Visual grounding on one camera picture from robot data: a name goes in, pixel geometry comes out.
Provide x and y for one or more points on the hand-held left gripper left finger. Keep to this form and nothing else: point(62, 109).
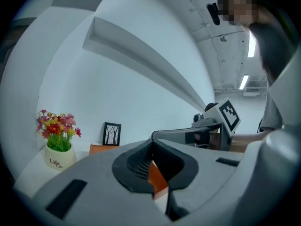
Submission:
point(94, 173)

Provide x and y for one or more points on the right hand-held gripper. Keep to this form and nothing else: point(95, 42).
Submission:
point(218, 126)

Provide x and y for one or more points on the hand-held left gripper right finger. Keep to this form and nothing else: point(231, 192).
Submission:
point(211, 173)

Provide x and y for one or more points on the person's right forearm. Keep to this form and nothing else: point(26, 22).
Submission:
point(249, 140)

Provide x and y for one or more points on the red yellow flowers white pot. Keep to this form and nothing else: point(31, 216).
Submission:
point(58, 145)

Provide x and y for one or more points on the person's grey dress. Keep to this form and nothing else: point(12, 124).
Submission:
point(272, 116)

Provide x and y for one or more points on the white ceiling air conditioner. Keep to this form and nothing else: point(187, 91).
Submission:
point(251, 92)

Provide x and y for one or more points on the long ceiling light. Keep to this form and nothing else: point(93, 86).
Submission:
point(251, 45)
point(243, 82)

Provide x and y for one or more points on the black picture frame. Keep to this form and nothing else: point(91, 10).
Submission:
point(112, 134)

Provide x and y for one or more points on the black head-worn camera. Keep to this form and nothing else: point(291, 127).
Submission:
point(214, 13)

